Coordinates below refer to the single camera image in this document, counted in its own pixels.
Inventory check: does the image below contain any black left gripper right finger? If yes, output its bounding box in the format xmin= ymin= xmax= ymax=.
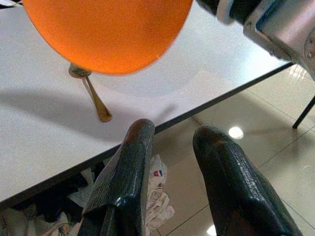
xmin=192 ymin=125 xmax=304 ymax=236

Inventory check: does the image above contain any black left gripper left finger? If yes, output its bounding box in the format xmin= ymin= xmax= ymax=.
xmin=78 ymin=118 xmax=156 ymax=236

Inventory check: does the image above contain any gold metal spoon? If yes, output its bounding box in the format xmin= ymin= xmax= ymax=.
xmin=68 ymin=62 xmax=114 ymax=123

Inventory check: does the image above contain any orange round plate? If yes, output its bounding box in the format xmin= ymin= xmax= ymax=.
xmin=21 ymin=0 xmax=194 ymax=76

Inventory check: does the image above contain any white printed crumpled cloth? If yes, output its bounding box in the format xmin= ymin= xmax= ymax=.
xmin=144 ymin=153 xmax=176 ymax=231

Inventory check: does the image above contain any black clothing pile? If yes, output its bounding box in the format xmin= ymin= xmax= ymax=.
xmin=9 ymin=167 xmax=99 ymax=223

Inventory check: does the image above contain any beige crumpled cloth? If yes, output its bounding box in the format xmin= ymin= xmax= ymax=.
xmin=0 ymin=207 xmax=83 ymax=236

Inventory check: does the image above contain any black metal table leg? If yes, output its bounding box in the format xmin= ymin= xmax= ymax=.
xmin=292 ymin=94 xmax=315 ymax=129

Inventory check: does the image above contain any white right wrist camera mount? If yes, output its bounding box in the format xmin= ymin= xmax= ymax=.
xmin=215 ymin=0 xmax=238 ymax=25

